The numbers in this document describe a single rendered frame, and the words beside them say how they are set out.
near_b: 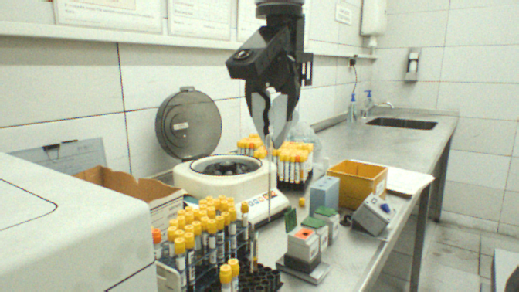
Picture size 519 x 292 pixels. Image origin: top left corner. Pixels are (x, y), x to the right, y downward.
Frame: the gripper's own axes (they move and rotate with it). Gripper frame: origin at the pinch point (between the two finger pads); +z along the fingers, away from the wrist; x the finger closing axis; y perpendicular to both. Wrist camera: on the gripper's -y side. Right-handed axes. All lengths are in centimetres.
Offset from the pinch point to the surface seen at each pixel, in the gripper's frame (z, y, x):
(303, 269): 24.7, 5.6, -3.9
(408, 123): 30, 212, 16
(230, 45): -18, 52, 51
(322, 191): 17.1, 25.2, 1.3
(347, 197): 23.1, 39.4, -0.2
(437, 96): 12, 249, 3
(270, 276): 24.5, 0.3, -0.2
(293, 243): 20.4, 6.1, -1.6
